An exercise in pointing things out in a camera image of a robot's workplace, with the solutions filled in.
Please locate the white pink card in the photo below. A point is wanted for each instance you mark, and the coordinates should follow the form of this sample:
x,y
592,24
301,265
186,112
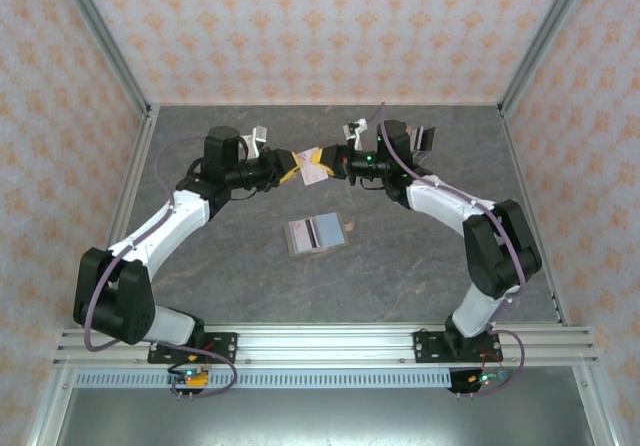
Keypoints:
x,y
312,173

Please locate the clear acrylic card stand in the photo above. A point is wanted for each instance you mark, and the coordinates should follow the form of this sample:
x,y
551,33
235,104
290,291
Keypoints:
x,y
424,155

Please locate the white card with black stripe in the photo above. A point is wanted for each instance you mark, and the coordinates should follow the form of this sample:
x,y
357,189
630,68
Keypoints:
x,y
416,136
300,236

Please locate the grey card holder wallet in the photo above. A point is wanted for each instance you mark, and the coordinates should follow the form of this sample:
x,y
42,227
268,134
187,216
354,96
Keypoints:
x,y
330,231

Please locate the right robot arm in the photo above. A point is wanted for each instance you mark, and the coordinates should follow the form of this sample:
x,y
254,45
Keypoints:
x,y
450,206

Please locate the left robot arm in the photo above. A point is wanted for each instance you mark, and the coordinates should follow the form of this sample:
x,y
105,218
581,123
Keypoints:
x,y
150,236

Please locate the left control board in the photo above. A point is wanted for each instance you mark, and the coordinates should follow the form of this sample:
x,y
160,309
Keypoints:
x,y
192,378

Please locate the control board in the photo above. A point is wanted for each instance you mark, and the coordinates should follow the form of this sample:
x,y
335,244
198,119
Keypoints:
x,y
487,378
192,378

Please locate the right control board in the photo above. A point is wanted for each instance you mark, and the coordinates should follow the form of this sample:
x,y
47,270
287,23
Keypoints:
x,y
487,378

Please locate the metal sheet panel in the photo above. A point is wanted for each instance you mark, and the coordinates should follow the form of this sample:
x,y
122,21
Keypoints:
x,y
325,416

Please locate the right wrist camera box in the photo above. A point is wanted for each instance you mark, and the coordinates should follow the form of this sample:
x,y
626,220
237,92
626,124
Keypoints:
x,y
356,133

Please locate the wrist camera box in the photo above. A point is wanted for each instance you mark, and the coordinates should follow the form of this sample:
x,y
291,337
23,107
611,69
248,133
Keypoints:
x,y
356,133
259,138

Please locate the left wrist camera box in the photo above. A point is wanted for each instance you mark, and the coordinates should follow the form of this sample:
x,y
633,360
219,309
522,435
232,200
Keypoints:
x,y
259,138

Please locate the aluminium side rail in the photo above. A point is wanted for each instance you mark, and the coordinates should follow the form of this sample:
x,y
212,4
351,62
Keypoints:
x,y
515,141
144,141

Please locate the aluminium frame post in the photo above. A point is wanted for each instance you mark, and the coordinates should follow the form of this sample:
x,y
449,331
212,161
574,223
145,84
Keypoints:
x,y
106,41
541,41

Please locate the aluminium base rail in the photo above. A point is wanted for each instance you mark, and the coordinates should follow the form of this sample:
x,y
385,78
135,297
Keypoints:
x,y
325,346

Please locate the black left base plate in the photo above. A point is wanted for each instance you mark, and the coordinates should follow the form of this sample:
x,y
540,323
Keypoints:
x,y
225,346

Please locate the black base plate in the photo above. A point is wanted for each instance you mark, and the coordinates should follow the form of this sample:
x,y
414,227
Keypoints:
x,y
225,346
425,346

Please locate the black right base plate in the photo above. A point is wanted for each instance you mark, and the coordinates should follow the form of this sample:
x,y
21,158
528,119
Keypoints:
x,y
425,346

